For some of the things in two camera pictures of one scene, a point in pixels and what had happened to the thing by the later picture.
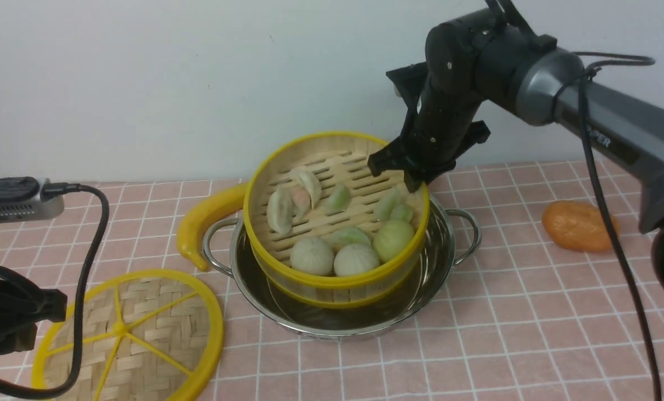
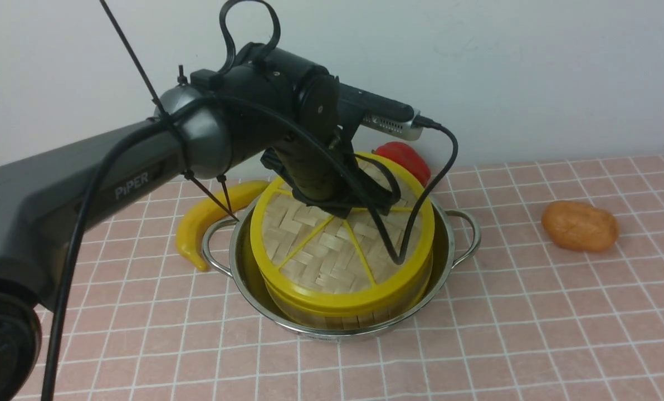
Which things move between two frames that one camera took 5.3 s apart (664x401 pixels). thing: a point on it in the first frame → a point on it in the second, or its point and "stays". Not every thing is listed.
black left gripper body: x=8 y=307 → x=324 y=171
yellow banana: x=201 y=217 stays
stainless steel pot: x=454 y=238 stays
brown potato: x=579 y=225 stays
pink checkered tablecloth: x=517 y=319 stays
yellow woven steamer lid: x=147 y=335 → x=351 y=263
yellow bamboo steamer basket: x=322 y=231 → x=383 y=318
